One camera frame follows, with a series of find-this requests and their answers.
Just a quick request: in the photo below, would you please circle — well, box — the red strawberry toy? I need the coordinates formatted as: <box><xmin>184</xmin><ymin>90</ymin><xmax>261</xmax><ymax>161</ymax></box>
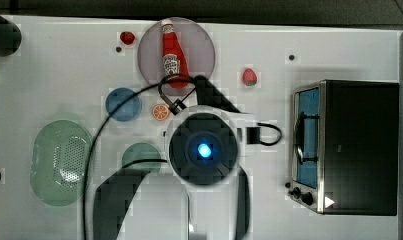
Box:
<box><xmin>242</xmin><ymin>68</ymin><xmax>257</xmax><ymax>86</ymax></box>

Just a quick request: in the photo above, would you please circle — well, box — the green colander basket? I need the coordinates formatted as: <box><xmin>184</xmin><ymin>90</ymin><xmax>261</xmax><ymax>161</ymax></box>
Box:
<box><xmin>30</xmin><ymin>120</ymin><xmax>92</xmax><ymax>206</ymax></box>

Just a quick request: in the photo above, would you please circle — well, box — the orange slice toy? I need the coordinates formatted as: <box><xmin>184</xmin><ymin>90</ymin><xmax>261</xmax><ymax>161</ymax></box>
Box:
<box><xmin>152</xmin><ymin>104</ymin><xmax>170</xmax><ymax>121</ymax></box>

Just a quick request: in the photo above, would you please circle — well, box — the black toaster oven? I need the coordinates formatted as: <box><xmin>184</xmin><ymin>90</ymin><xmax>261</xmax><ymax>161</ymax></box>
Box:
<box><xmin>286</xmin><ymin>80</ymin><xmax>400</xmax><ymax>216</ymax></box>

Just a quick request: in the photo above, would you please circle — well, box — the small red tomato toy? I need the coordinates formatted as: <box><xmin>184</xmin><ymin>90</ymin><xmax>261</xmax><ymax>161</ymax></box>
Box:
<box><xmin>120</xmin><ymin>31</ymin><xmax>136</xmax><ymax>45</ymax></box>

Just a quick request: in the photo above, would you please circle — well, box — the blue bowl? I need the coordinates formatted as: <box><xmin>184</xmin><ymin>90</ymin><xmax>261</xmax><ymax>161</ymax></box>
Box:
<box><xmin>105</xmin><ymin>88</ymin><xmax>142</xmax><ymax>122</ymax></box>

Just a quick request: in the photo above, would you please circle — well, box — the large black cylinder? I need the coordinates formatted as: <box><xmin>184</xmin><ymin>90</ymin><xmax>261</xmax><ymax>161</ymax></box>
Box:
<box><xmin>0</xmin><ymin>16</ymin><xmax>22</xmax><ymax>57</ymax></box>

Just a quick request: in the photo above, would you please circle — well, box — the red ketchup bottle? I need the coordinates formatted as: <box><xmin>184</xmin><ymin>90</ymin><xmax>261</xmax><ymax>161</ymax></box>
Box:
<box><xmin>161</xmin><ymin>19</ymin><xmax>189</xmax><ymax>89</ymax></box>

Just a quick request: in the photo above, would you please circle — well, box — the grey round plate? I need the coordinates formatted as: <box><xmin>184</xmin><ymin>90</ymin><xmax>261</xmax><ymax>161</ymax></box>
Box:
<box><xmin>137</xmin><ymin>17</ymin><xmax>215</xmax><ymax>84</ymax></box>

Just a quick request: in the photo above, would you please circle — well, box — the green cup with handle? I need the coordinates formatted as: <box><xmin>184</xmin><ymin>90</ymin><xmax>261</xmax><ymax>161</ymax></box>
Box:
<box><xmin>121</xmin><ymin>142</ymin><xmax>161</xmax><ymax>173</ymax></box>

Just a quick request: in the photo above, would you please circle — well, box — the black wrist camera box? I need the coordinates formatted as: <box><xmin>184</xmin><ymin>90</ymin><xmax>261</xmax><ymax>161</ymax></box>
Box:
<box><xmin>246</xmin><ymin>127</ymin><xmax>261</xmax><ymax>145</ymax></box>

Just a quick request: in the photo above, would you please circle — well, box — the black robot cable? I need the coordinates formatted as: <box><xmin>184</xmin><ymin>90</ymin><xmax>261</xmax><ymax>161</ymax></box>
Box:
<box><xmin>82</xmin><ymin>73</ymin><xmax>197</xmax><ymax>240</ymax></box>

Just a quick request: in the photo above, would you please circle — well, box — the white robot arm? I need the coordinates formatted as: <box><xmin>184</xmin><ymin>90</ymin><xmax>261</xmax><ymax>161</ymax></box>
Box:
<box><xmin>92</xmin><ymin>73</ymin><xmax>260</xmax><ymax>240</ymax></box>

